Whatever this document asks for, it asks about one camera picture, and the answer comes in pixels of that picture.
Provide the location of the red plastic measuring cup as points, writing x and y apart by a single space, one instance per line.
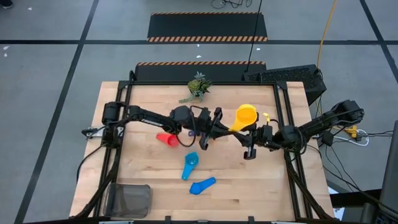
169 140

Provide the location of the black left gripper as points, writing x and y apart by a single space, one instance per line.
214 130

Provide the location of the black power adapter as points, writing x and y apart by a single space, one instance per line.
327 139

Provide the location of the large black hazard-striped ramp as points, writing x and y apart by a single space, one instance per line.
206 26

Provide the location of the yellow tape tag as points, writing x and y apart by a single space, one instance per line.
266 116

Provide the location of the dark grey cabinet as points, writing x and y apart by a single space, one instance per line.
391 171

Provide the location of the teal plastic measuring cup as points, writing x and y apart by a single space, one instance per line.
191 160

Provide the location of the yellow power plug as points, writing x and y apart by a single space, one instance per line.
352 132

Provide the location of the yellow plastic measuring cup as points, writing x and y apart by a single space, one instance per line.
245 116

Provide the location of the blue plastic measuring cup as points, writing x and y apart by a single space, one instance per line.
197 187

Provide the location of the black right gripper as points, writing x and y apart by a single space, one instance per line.
262 138

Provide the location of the smoky translucent plastic basket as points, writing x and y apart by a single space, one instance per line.
127 200

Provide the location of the narrow black hazard-striped ramp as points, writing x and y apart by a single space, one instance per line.
186 71

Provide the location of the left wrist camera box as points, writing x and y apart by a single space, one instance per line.
204 116

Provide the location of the person's shoe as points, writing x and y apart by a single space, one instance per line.
5 3

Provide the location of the black perforated computer case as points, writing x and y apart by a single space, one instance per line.
289 74

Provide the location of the green succulent plant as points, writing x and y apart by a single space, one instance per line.
198 87

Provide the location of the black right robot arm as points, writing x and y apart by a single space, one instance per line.
311 127

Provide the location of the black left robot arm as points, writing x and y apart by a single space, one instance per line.
149 118

